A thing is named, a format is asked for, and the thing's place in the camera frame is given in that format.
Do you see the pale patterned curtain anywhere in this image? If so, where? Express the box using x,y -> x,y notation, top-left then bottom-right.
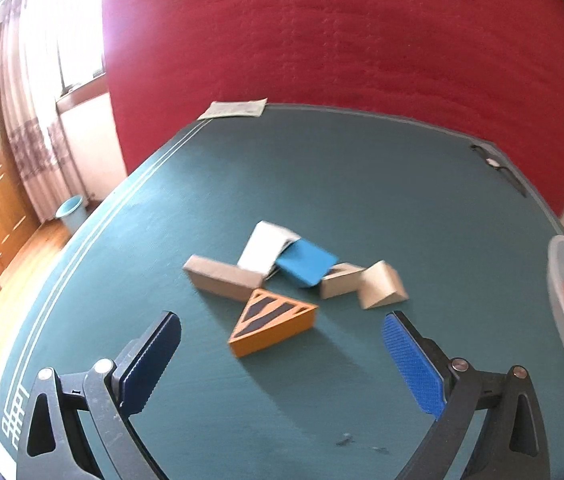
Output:
0,0 -> 107,221

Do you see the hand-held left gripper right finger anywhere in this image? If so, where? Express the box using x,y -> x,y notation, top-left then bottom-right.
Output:
382,311 -> 550,480

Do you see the folded paper sheet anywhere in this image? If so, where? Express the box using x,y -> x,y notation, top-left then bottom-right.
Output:
198,100 -> 269,121

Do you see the window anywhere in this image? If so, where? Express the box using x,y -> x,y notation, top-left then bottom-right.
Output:
56,15 -> 110,102

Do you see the wooden block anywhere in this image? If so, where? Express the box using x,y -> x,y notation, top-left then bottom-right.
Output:
183,255 -> 263,303
320,263 -> 365,300
358,260 -> 409,310

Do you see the black wristwatch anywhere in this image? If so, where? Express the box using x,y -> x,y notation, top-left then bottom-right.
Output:
470,144 -> 528,197

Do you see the blue block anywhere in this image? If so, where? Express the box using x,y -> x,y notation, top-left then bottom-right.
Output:
275,239 -> 339,289

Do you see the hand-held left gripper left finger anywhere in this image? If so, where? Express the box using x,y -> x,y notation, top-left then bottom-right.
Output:
16,311 -> 183,480

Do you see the orange striped block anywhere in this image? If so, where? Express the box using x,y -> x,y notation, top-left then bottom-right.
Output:
228,288 -> 319,359

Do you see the blue waste bin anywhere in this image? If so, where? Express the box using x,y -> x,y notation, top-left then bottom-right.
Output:
56,196 -> 85,237

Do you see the red quilted blanket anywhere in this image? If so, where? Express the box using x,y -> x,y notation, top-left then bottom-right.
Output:
103,0 -> 564,216

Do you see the white block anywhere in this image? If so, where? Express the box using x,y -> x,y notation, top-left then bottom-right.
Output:
237,221 -> 301,279

